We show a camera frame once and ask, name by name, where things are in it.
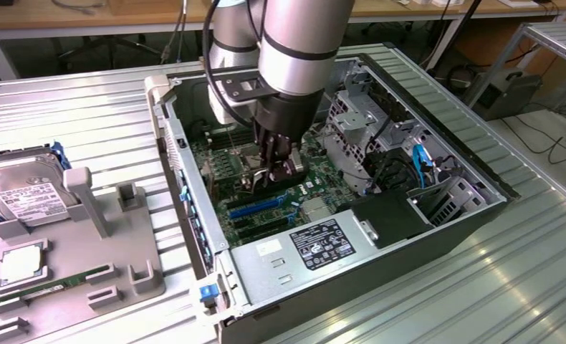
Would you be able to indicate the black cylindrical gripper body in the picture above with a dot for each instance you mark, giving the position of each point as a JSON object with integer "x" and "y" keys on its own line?
{"x": 287, "y": 114}

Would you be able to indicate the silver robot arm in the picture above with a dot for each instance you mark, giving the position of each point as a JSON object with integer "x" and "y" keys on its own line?
{"x": 301, "y": 53}

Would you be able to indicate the CPU socket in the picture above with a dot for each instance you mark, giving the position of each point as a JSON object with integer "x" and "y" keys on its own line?
{"x": 246, "y": 157}

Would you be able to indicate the black RAM slot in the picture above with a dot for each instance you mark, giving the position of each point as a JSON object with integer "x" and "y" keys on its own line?
{"x": 229, "y": 145}
{"x": 225, "y": 137}
{"x": 225, "y": 133}
{"x": 226, "y": 141}

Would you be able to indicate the green Dell motherboard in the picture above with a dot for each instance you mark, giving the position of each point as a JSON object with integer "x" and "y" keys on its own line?
{"x": 313, "y": 179}

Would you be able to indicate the metal drive cage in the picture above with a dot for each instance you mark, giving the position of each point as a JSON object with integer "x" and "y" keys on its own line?
{"x": 353, "y": 122}

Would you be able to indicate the black expansion slot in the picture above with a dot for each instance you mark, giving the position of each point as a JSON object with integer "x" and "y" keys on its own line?
{"x": 253, "y": 200}
{"x": 261, "y": 225}

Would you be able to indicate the blue expansion slot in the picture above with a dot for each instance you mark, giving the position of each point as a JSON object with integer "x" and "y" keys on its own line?
{"x": 258, "y": 209}

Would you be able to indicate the silver chipset heatsink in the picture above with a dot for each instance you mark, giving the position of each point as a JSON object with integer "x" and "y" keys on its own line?
{"x": 319, "y": 208}

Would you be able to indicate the blue slot retainer strip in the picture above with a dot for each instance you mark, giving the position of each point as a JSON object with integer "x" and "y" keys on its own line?
{"x": 182, "y": 195}

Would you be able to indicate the silver power supply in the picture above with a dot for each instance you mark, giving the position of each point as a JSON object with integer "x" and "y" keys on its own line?
{"x": 263, "y": 272}

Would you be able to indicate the black open PC case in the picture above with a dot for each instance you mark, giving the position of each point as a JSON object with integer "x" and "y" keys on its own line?
{"x": 407, "y": 258}

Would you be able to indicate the blue case latch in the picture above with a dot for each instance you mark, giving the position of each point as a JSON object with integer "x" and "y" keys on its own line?
{"x": 206, "y": 291}

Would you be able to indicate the black office chair base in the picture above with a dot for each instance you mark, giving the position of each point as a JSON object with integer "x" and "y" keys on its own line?
{"x": 110, "y": 43}

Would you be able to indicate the wooden desk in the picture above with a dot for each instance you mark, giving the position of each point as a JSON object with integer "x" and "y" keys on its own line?
{"x": 120, "y": 19}

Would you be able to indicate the grey parts rack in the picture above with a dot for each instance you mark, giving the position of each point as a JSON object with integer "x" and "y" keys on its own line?
{"x": 72, "y": 258}

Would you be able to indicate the silver hard disk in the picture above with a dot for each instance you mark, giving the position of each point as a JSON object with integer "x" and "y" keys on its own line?
{"x": 24, "y": 193}

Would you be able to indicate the green RAM stick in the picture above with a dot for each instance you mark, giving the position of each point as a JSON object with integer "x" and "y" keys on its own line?
{"x": 48, "y": 285}

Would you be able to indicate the silver CPU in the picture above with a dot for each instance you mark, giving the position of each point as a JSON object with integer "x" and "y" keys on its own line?
{"x": 20, "y": 261}

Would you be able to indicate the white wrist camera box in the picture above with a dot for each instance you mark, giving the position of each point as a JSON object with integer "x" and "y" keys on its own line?
{"x": 225, "y": 113}

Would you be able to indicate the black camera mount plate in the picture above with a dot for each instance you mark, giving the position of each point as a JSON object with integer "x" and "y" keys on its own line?
{"x": 238, "y": 86}

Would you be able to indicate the aluminium frame table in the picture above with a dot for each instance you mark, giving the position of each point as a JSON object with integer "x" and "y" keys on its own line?
{"x": 559, "y": 39}

